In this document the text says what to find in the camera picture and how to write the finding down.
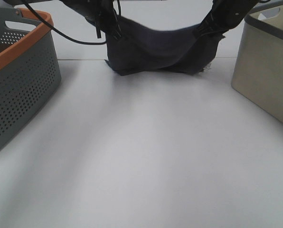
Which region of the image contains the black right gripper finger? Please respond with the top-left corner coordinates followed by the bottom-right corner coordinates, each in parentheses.
top-left (195, 0), bottom-right (258, 37)

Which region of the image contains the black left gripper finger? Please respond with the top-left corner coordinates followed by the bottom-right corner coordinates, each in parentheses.
top-left (95, 0), bottom-right (122, 39)

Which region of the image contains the dark navy towel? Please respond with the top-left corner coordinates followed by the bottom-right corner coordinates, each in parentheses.
top-left (84, 14), bottom-right (226, 76)

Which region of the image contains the beige bin grey rim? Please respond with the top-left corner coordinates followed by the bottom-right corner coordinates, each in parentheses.
top-left (231, 0), bottom-right (283, 123)

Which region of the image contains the grey perforated basket orange rim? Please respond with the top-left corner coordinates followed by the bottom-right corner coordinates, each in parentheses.
top-left (0, 6), bottom-right (61, 150)

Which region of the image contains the black cable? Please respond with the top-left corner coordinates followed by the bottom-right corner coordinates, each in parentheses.
top-left (20, 0), bottom-right (122, 46)

